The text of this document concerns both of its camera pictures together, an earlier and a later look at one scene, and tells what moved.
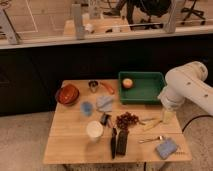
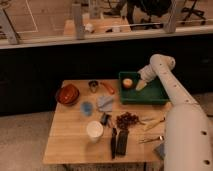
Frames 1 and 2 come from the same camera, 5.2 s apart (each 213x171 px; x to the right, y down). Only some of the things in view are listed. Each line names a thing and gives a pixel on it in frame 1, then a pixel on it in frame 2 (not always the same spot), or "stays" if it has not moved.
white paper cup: (94, 130) stays
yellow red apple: (127, 83) stays
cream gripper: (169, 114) → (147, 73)
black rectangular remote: (122, 142) stays
